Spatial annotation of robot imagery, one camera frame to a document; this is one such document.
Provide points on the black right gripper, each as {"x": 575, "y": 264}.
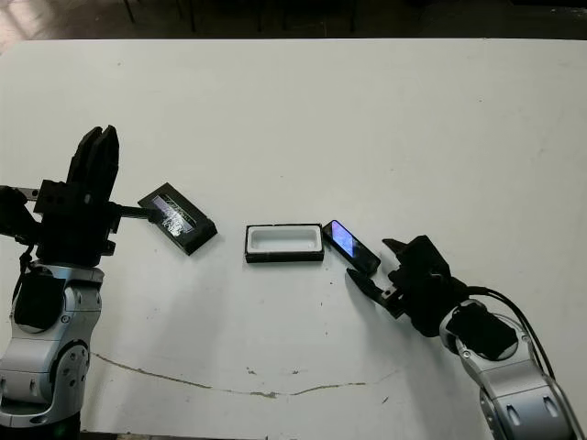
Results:
{"x": 422, "y": 307}

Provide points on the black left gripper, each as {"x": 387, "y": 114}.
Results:
{"x": 73, "y": 229}

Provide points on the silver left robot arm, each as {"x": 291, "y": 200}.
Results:
{"x": 41, "y": 353}

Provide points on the black box lid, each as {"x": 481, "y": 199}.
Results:
{"x": 188, "y": 229}

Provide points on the black box with white liner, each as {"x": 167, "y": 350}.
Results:
{"x": 282, "y": 238}

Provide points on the black phone-like camera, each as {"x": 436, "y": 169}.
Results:
{"x": 351, "y": 245}

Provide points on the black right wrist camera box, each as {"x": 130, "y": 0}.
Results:
{"x": 424, "y": 261}

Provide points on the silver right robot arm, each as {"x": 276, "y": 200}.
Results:
{"x": 513, "y": 389}

